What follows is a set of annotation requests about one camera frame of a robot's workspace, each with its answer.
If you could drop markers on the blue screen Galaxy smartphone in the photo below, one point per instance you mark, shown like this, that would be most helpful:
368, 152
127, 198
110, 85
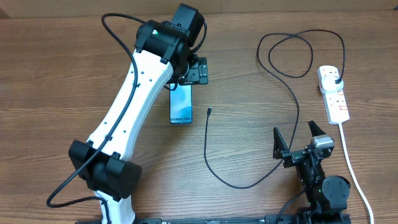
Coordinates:
181, 109

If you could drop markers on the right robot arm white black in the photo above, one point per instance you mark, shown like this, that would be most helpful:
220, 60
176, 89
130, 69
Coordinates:
327, 196

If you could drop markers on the white power strip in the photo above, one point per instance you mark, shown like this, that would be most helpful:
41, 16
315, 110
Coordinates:
335, 103

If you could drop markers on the white charger plug adapter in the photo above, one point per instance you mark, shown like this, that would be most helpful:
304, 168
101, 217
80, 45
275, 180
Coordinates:
330, 84

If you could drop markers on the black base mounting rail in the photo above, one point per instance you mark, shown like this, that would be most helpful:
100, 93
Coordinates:
211, 221

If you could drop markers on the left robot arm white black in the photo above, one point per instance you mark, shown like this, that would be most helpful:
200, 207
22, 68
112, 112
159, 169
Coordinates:
165, 53

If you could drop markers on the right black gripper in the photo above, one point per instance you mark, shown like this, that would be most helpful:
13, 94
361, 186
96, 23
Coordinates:
293, 155

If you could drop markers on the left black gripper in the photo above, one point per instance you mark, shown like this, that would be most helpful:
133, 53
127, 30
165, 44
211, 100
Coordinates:
198, 71

